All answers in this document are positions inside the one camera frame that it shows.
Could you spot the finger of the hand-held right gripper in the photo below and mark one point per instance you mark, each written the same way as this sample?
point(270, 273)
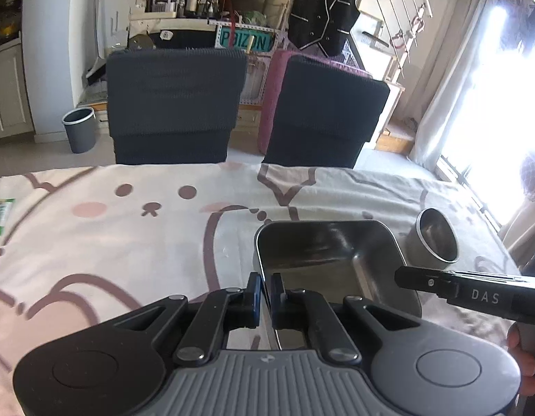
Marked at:
point(423, 281)
point(488, 275)

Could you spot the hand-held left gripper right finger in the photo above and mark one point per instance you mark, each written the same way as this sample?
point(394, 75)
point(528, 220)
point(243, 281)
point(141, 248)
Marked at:
point(276, 301)

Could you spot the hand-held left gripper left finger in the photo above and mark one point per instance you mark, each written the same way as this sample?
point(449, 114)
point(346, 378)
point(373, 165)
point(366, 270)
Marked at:
point(255, 301)

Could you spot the round steel cup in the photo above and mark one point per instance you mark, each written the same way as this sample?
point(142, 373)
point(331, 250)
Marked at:
point(436, 234)

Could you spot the rectangular steel tray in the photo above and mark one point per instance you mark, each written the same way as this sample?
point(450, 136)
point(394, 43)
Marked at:
point(328, 247)

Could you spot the person's right hand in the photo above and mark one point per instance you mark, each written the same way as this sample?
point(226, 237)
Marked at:
point(525, 372)

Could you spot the bear-print tablecloth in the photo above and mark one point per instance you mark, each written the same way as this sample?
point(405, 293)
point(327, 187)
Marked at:
point(98, 247)

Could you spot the beige curtain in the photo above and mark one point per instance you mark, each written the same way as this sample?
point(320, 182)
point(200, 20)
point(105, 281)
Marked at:
point(449, 95)

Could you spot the dark grey chair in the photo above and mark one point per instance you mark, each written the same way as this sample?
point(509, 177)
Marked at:
point(328, 117)
point(172, 104)

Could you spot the grey trash bin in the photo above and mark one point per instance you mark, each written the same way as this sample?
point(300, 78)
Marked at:
point(80, 132)

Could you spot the teal sign plate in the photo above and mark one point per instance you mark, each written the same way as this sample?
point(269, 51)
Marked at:
point(243, 40)

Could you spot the hanging clothes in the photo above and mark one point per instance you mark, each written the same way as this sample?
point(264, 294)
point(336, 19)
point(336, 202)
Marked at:
point(521, 13)

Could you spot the stair railing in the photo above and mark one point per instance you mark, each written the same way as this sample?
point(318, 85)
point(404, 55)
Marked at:
point(397, 4)

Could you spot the black vest white trim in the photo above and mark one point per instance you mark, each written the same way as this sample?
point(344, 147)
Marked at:
point(324, 8)

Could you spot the cream kitchen cabinet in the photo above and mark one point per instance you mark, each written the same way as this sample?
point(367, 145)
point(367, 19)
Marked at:
point(7, 95)

